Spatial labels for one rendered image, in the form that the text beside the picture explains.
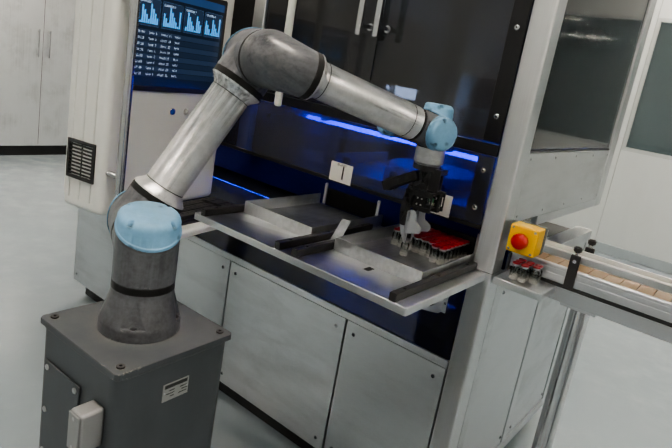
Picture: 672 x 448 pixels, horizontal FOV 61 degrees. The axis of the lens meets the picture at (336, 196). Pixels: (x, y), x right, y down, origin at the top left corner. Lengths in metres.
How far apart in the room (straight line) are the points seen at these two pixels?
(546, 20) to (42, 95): 5.30
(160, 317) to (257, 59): 0.51
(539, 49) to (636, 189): 4.68
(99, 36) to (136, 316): 0.88
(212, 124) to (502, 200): 0.75
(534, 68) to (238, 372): 1.48
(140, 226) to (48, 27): 5.19
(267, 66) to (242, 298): 1.21
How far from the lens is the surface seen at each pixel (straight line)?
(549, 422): 1.77
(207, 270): 2.26
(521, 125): 1.48
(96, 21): 1.75
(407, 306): 1.21
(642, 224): 6.12
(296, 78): 1.09
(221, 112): 1.19
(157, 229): 1.06
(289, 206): 1.81
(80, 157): 1.81
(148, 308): 1.11
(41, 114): 6.23
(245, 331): 2.16
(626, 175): 6.11
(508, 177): 1.49
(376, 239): 1.61
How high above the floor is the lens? 1.33
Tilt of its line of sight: 13 degrees down
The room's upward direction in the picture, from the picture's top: 10 degrees clockwise
